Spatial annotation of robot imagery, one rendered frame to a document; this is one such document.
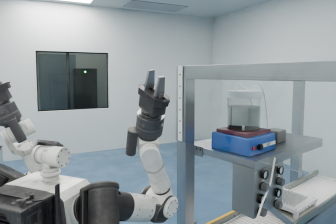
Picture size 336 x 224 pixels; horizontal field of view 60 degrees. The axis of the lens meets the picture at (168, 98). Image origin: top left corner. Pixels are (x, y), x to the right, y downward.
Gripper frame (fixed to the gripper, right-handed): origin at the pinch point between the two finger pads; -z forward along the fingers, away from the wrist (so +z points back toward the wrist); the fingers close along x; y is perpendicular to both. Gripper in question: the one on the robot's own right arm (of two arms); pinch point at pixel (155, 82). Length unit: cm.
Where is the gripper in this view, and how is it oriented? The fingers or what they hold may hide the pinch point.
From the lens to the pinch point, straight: 87.1
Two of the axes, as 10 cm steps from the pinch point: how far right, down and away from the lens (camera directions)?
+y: 7.9, -1.8, 5.8
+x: -5.9, -4.4, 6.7
